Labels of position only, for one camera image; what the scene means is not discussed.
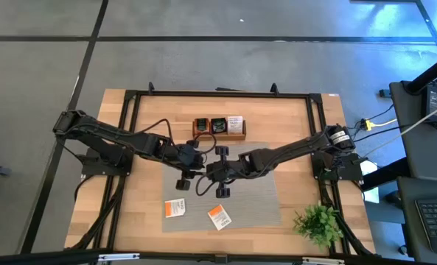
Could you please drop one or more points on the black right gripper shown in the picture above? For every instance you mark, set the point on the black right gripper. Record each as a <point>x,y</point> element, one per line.
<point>229,172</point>

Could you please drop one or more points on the black aluminium table frame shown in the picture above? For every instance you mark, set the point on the black aluminium table frame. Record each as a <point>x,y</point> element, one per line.
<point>222,94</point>

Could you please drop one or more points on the black desk leg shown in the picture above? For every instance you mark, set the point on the black desk leg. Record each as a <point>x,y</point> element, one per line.
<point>387,174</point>

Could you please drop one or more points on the grey woven placemat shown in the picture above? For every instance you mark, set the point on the grey woven placemat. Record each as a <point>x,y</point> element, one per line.
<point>255,206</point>

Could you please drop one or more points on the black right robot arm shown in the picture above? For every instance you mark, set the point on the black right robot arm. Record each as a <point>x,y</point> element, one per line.
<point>288,151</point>

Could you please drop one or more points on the black diagonal beam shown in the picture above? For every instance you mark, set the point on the black diagonal beam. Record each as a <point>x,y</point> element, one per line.
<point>430,75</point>

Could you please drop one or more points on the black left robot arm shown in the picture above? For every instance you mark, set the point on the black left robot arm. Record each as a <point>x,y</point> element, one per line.
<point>122,136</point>

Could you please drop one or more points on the Tazo wild sweet orange packet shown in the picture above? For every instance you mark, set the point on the Tazo wild sweet orange packet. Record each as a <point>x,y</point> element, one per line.
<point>175,208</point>
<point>235,125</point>
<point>219,217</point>

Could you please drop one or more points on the grey desk with keyboard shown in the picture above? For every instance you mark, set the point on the grey desk with keyboard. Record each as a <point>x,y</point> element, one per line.
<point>408,221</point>

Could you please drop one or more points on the silver metal bracket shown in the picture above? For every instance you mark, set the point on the silver metal bracket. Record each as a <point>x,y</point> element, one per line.
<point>323,261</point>
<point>118,257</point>

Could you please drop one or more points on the wooden three-compartment organizer box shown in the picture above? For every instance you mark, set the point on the wooden three-compartment organizer box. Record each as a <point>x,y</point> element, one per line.
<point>236,137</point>

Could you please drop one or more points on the small black floor box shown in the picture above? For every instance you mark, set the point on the small black floor box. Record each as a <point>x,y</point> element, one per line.
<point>384,93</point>

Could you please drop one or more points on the green artificial plant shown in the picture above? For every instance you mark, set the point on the green artificial plant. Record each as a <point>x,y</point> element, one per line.
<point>317,224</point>

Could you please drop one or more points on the peach passion fruit tea packet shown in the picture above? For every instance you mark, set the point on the peach passion fruit tea packet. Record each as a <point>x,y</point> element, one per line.
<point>202,124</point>

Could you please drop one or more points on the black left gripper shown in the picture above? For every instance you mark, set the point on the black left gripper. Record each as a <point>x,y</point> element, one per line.
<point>186,158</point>

